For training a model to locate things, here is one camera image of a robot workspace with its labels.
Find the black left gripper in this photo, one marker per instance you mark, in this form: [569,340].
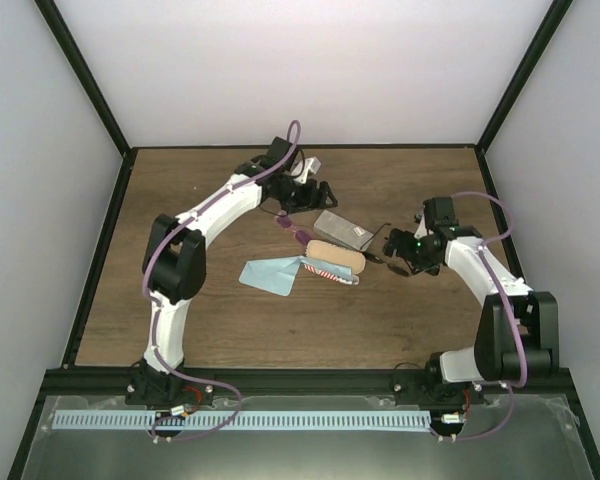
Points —
[306,202]

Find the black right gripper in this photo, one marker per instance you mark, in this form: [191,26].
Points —
[403,251]

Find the pink transparent sunglasses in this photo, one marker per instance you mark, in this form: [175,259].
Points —
[300,236]

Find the beige glasses case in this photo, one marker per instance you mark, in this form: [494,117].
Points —
[333,262]

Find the light blue cleaning cloth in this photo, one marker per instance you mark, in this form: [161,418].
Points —
[275,275]

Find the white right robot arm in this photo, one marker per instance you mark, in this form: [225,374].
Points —
[517,338]

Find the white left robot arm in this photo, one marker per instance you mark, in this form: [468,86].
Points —
[175,262]

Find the grey hard glasses case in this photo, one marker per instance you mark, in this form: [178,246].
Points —
[337,229]

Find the black thin-frame sunglasses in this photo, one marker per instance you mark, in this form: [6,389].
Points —
[373,254]

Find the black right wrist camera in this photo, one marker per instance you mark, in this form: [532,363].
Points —
[439,212]

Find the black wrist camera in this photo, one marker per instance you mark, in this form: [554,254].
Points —
[279,149]
[439,212]

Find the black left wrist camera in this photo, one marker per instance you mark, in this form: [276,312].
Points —
[279,149]

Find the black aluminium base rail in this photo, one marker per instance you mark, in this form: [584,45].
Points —
[407,386]

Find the light blue slotted cable duct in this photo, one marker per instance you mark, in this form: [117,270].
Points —
[131,420]

